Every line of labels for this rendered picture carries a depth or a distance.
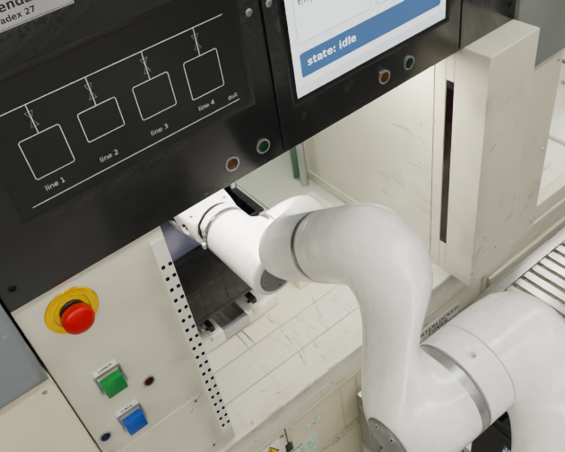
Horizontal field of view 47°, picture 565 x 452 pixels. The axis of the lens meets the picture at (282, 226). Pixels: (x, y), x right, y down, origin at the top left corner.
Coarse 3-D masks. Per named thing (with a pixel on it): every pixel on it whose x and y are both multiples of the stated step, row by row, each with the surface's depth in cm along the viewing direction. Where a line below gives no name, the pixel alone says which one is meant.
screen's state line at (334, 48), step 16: (416, 0) 89; (432, 0) 91; (384, 16) 87; (400, 16) 89; (416, 16) 91; (352, 32) 85; (368, 32) 86; (384, 32) 88; (320, 48) 82; (336, 48) 84; (352, 48) 86; (304, 64) 82; (320, 64) 84
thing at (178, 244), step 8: (168, 224) 128; (168, 232) 129; (176, 232) 130; (168, 240) 130; (176, 240) 131; (184, 240) 132; (192, 240) 134; (168, 248) 131; (176, 248) 132; (184, 248) 133; (192, 248) 135; (176, 256) 133
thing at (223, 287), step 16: (240, 192) 125; (240, 208) 126; (256, 208) 121; (192, 256) 115; (208, 256) 118; (192, 272) 117; (208, 272) 120; (224, 272) 122; (192, 288) 119; (208, 288) 122; (224, 288) 125; (240, 288) 128; (192, 304) 121; (208, 304) 124; (224, 304) 127; (208, 320) 129
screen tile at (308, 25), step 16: (320, 0) 79; (336, 0) 80; (352, 0) 82; (368, 0) 83; (304, 16) 78; (320, 16) 80; (336, 16) 81; (352, 16) 83; (304, 32) 79; (320, 32) 81
